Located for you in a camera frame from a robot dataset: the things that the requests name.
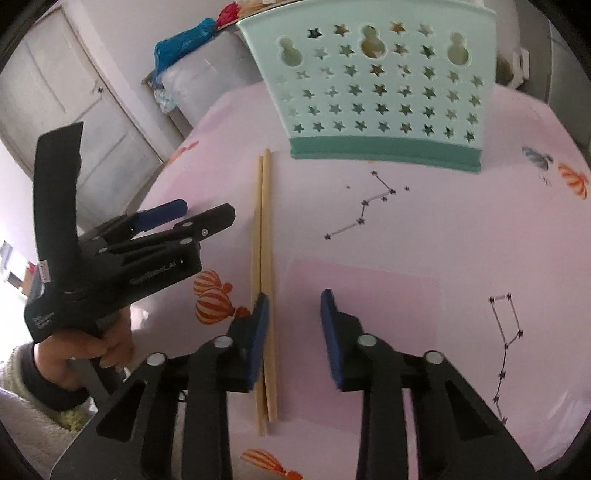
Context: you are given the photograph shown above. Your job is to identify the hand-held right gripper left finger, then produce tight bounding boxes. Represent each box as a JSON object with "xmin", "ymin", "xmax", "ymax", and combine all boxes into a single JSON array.
[{"xmin": 50, "ymin": 293, "xmax": 269, "ymax": 480}]

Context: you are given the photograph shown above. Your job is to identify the red plastic bag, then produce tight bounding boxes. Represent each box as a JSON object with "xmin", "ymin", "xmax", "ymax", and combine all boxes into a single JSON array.
[{"xmin": 218, "ymin": 2, "xmax": 243, "ymax": 26}]

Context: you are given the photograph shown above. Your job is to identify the mint green utensil holder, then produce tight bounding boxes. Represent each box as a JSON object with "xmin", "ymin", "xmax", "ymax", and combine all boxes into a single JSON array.
[{"xmin": 236, "ymin": 0, "xmax": 498, "ymax": 174}]

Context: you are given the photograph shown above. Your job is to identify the white panel door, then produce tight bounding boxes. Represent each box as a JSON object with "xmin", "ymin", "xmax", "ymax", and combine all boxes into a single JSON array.
[{"xmin": 0, "ymin": 0, "xmax": 166, "ymax": 229}]

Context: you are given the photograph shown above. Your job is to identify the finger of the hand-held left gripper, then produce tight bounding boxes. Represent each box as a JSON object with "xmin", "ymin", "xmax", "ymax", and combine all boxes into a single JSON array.
[
  {"xmin": 99, "ymin": 204, "xmax": 236, "ymax": 257},
  {"xmin": 82, "ymin": 198, "xmax": 188, "ymax": 245}
]

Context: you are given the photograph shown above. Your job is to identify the white handheld vacuum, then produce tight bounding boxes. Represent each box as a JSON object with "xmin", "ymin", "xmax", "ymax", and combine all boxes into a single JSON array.
[{"xmin": 510, "ymin": 46, "xmax": 532, "ymax": 88}]

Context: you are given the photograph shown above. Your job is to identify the blue plastic bag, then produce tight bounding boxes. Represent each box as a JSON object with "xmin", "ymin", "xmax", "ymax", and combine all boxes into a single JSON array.
[{"xmin": 154, "ymin": 18, "xmax": 217, "ymax": 88}]

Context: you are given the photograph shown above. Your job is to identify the plastic wrapped white quilt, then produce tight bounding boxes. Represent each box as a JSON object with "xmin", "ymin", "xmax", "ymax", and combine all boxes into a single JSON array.
[{"xmin": 159, "ymin": 32, "xmax": 266, "ymax": 134}]

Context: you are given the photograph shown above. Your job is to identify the patterned blue white cloth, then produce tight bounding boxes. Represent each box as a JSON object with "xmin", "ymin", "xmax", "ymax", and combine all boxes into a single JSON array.
[{"xmin": 154, "ymin": 88, "xmax": 178, "ymax": 114}]

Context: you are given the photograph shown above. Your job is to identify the white fluffy garment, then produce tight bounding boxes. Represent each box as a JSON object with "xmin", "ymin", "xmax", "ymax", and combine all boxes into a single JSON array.
[{"xmin": 0, "ymin": 392, "xmax": 98, "ymax": 480}]

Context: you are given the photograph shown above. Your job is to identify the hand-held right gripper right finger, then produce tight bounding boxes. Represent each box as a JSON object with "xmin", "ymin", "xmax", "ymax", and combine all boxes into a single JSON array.
[{"xmin": 321, "ymin": 289, "xmax": 536, "ymax": 480}]

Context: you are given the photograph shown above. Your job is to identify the person's left forearm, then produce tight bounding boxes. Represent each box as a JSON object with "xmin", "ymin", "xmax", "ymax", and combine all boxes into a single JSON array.
[{"xmin": 0, "ymin": 344, "xmax": 93, "ymax": 430}]

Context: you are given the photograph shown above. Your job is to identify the light wood chopstick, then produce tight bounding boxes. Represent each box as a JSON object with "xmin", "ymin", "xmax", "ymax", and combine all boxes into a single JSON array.
[
  {"xmin": 250, "ymin": 156, "xmax": 267, "ymax": 437},
  {"xmin": 262, "ymin": 148, "xmax": 279, "ymax": 422}
]

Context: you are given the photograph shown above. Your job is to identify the person's left hand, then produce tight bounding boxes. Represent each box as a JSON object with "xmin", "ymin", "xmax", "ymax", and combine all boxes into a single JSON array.
[{"xmin": 36, "ymin": 308, "xmax": 136, "ymax": 393}]

